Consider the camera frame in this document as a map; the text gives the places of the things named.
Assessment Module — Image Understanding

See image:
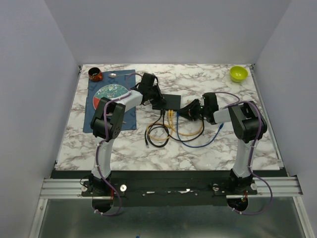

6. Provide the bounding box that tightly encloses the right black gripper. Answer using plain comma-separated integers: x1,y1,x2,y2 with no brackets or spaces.
178,99,209,121

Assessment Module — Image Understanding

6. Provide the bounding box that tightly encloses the black network switch box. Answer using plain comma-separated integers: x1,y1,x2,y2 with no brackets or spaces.
152,94,181,111

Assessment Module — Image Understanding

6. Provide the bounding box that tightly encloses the blue ethernet cable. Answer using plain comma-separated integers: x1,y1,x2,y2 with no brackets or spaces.
176,111,225,149

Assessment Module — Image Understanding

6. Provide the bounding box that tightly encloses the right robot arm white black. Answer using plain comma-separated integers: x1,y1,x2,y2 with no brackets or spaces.
176,92,267,194

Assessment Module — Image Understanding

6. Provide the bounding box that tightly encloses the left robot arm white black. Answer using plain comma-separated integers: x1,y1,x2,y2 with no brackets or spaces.
91,73,166,196

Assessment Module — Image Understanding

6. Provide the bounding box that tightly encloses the blue cloth placemat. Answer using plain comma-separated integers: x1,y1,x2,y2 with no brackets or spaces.
83,69,136,133

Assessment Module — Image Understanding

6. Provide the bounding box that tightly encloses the teal red patterned plate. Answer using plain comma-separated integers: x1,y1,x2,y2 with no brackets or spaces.
92,84,128,109

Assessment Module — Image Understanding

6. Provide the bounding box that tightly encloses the metal spoon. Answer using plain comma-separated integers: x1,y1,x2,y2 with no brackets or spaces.
108,73,133,78

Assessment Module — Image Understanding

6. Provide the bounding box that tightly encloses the red black cup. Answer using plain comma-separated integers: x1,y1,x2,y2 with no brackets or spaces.
88,67,103,82

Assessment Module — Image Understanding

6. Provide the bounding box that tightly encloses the green bowl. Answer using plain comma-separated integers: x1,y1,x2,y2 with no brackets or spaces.
229,66,248,83

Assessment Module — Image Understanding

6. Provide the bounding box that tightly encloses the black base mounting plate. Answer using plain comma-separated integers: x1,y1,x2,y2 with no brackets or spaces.
51,169,287,212

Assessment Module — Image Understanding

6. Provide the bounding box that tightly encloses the black ethernet cable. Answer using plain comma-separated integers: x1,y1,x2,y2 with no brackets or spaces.
162,110,205,143
143,110,171,149

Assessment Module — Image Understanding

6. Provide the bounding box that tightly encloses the yellow ethernet cable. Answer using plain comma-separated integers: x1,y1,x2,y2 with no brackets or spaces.
146,111,176,141
167,110,203,137

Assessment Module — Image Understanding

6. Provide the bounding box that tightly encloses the aluminium rail frame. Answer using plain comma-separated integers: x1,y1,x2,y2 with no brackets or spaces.
29,177,315,238

